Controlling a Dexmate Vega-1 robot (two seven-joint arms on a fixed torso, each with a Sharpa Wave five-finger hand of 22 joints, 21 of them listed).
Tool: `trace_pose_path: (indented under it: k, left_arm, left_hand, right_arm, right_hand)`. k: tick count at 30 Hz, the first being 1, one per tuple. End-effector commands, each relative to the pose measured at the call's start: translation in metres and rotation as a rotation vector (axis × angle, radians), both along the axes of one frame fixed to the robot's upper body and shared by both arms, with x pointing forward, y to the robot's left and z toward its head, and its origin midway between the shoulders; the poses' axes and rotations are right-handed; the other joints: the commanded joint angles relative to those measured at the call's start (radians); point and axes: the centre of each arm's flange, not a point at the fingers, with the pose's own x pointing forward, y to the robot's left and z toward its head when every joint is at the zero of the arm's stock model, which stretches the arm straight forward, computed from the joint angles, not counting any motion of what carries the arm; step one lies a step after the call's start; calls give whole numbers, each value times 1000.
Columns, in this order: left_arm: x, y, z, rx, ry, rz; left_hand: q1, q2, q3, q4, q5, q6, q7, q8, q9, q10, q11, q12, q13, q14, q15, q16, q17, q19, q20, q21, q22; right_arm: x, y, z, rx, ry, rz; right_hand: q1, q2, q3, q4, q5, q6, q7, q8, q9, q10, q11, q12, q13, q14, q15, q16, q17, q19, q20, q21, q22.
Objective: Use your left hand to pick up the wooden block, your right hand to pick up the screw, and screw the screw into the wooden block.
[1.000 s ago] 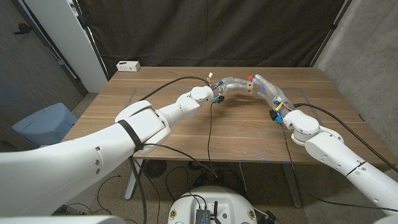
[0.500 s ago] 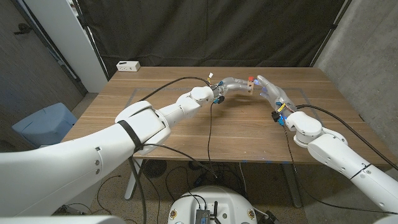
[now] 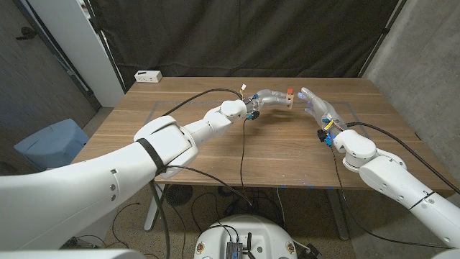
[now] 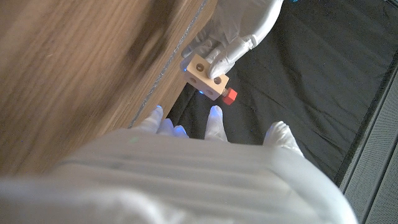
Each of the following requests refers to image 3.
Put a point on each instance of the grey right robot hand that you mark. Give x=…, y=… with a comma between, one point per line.
x=323, y=109

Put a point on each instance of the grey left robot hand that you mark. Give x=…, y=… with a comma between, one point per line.
x=269, y=98

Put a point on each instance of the small wooden block with holes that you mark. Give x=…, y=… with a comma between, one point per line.
x=290, y=101

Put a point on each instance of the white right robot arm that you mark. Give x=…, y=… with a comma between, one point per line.
x=388, y=172

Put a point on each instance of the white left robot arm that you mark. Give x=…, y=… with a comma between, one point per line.
x=72, y=198

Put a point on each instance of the black backdrop curtain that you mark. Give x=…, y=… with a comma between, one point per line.
x=233, y=36

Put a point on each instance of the grey table leg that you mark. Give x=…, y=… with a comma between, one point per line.
x=338, y=216

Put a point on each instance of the white power strip box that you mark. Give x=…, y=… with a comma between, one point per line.
x=148, y=76

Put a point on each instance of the round black floor fan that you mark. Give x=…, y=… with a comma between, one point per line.
x=181, y=196

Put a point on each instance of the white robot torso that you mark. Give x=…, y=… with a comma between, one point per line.
x=266, y=234

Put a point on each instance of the grey device on torso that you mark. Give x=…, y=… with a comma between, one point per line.
x=234, y=251

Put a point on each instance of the white table leg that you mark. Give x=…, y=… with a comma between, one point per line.
x=151, y=216

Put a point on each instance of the white cabinet panel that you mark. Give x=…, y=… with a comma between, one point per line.
x=82, y=46

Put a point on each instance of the blue plastic bin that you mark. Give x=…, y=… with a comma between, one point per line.
x=50, y=144

